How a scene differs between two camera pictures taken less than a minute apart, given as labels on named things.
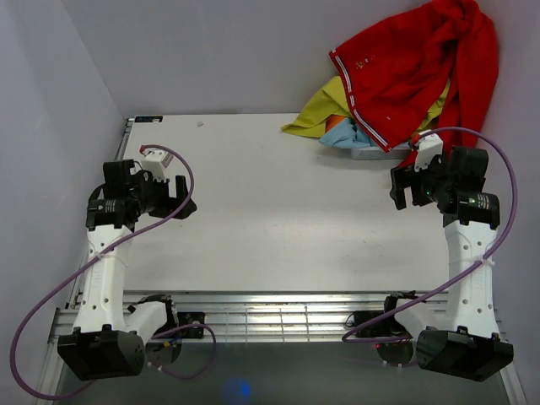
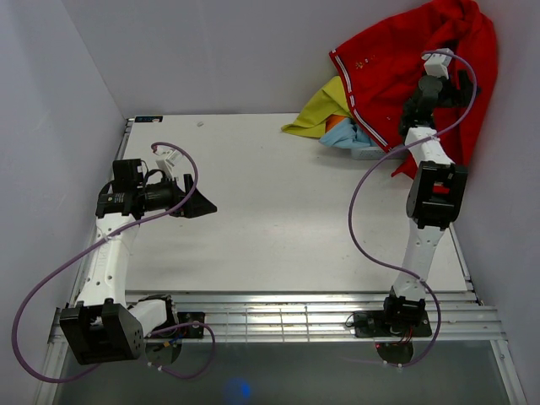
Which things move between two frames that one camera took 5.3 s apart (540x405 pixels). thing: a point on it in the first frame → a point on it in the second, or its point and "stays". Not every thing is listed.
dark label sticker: x=148 y=119 stays
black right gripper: x=402 y=177 → x=456 y=98
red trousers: x=400 y=73 stays
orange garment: x=332 y=121 stays
